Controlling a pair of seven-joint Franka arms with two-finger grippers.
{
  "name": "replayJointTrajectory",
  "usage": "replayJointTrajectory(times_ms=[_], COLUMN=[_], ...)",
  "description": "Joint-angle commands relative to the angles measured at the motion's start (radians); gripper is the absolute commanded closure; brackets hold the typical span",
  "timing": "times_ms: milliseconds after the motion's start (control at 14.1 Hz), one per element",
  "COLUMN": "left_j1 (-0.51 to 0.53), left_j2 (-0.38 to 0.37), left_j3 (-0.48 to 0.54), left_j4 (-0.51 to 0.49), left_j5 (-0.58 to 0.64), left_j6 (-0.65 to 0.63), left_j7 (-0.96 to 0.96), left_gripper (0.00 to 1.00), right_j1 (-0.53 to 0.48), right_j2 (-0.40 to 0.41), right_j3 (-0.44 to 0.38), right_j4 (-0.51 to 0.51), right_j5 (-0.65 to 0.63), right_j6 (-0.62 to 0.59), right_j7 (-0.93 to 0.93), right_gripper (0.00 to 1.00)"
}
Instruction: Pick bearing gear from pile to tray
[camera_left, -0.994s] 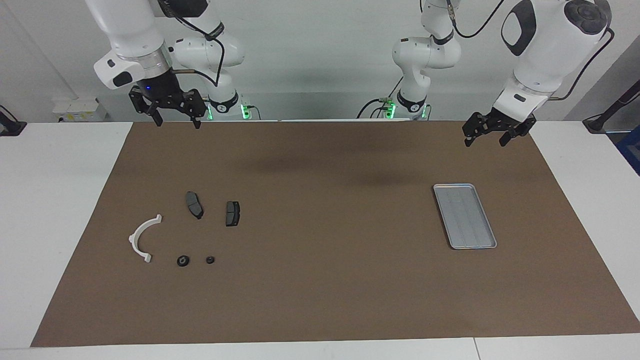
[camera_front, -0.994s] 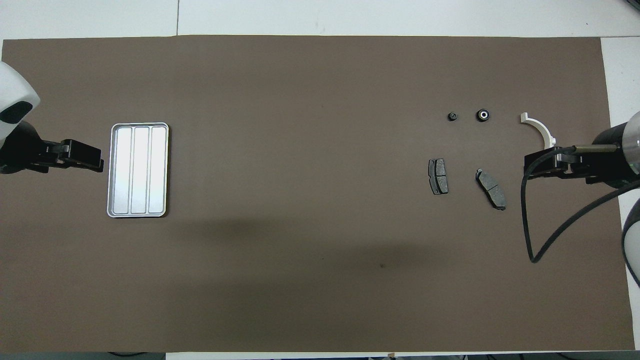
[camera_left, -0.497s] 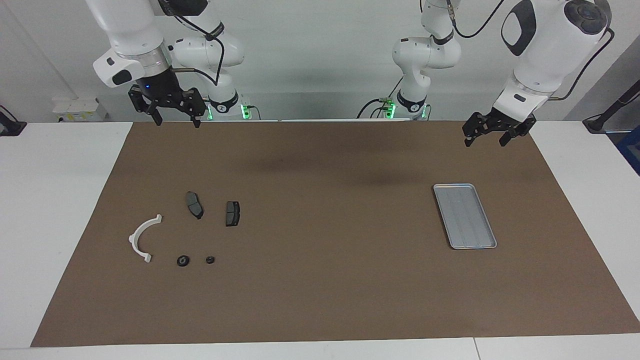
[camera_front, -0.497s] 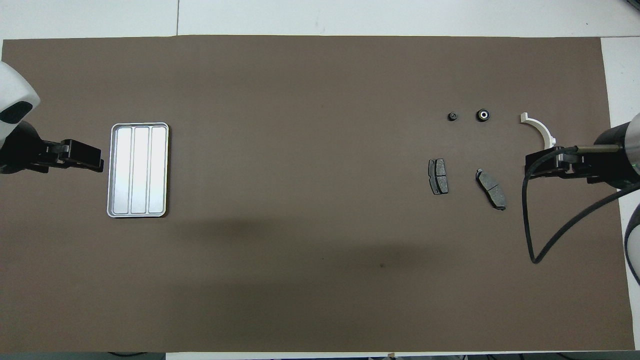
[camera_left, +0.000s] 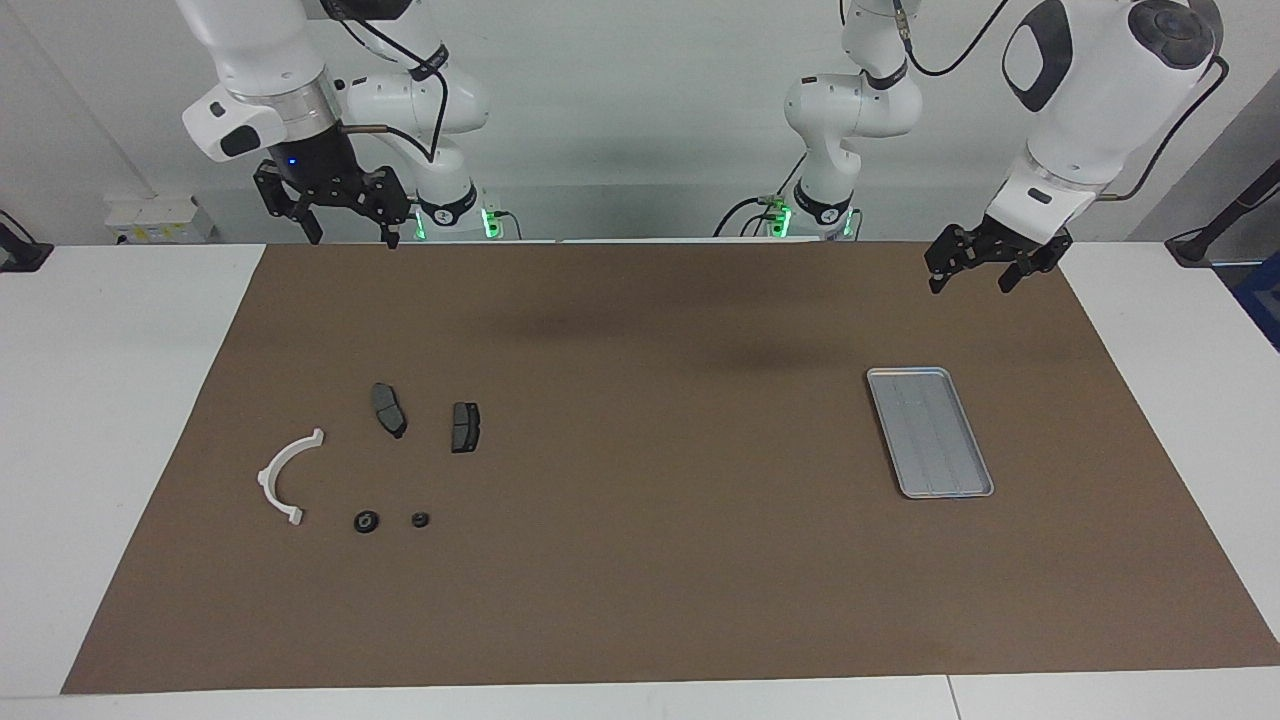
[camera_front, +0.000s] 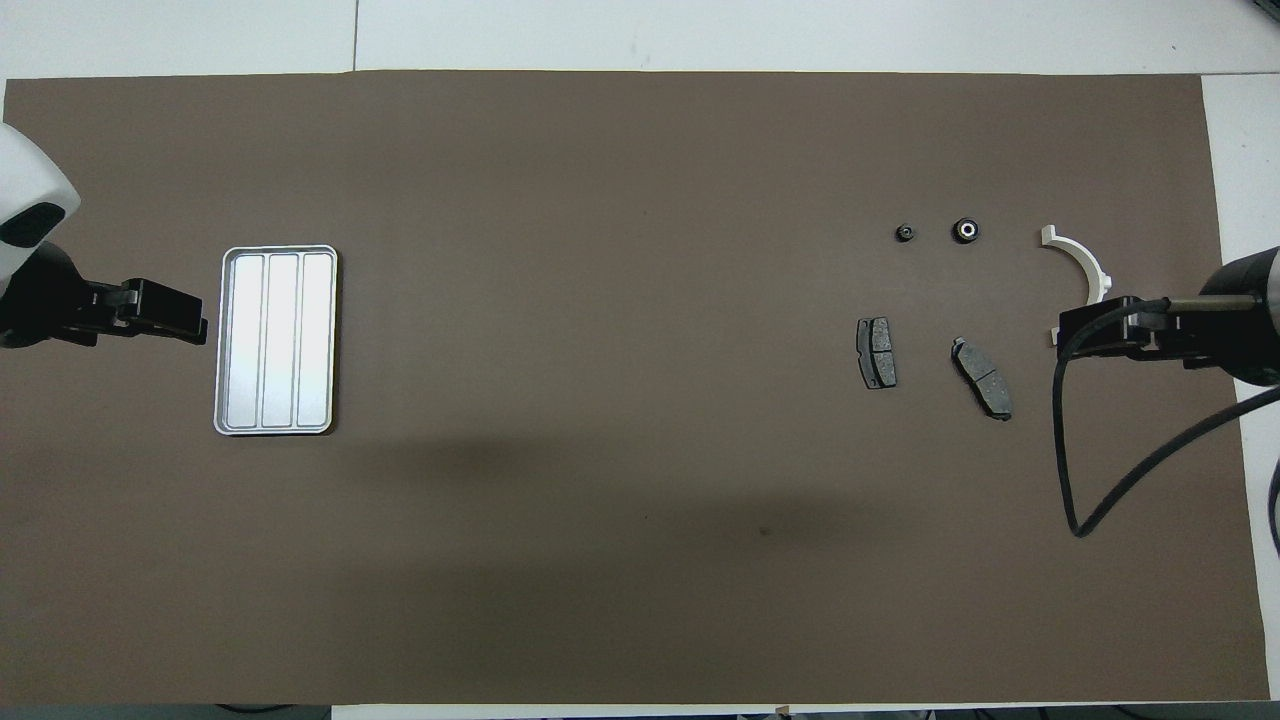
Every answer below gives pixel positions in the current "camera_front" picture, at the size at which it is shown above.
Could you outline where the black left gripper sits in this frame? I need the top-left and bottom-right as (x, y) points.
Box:
(90, 278), (209, 347)

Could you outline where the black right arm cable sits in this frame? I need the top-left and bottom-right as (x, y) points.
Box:
(1055, 297), (1280, 539)

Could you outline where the short dark brake pad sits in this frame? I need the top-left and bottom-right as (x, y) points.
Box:
(856, 316), (899, 390)

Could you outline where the white half-ring bracket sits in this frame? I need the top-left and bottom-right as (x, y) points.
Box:
(1040, 224), (1114, 348)

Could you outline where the long dark brake pad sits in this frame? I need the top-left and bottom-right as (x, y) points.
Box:
(950, 336), (1014, 422)

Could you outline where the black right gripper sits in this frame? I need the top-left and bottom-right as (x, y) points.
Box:
(1058, 296), (1217, 369)

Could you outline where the brown table mat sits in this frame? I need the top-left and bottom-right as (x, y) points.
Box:
(0, 70), (1271, 707)

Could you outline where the silver metal tray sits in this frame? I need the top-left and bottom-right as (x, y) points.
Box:
(213, 244), (340, 437)

